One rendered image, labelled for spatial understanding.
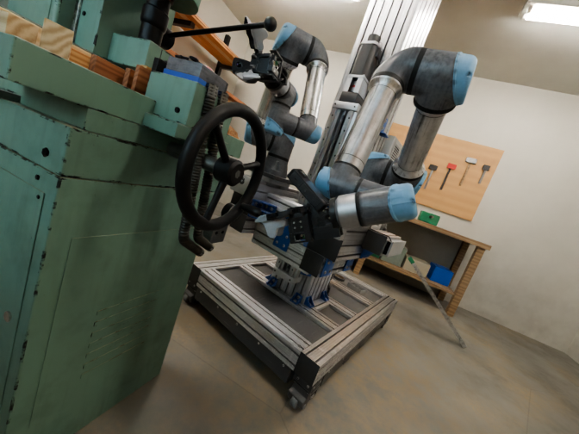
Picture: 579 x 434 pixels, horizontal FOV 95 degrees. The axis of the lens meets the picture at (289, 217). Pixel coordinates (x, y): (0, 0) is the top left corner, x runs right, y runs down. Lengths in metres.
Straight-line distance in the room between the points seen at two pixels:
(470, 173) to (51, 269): 3.89
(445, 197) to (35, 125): 3.76
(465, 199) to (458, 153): 0.57
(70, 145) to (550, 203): 4.21
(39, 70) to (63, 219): 0.25
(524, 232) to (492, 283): 0.70
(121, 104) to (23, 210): 0.27
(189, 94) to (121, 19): 0.37
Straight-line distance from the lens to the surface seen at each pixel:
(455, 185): 3.93
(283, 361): 1.21
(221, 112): 0.54
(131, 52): 0.85
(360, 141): 0.72
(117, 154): 0.65
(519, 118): 4.25
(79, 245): 0.69
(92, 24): 0.93
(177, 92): 0.65
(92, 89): 0.61
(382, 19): 1.64
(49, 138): 0.65
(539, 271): 4.26
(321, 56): 1.30
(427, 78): 0.85
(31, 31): 0.68
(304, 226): 0.58
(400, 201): 0.54
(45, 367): 0.84
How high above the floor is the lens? 0.85
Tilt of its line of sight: 9 degrees down
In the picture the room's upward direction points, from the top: 20 degrees clockwise
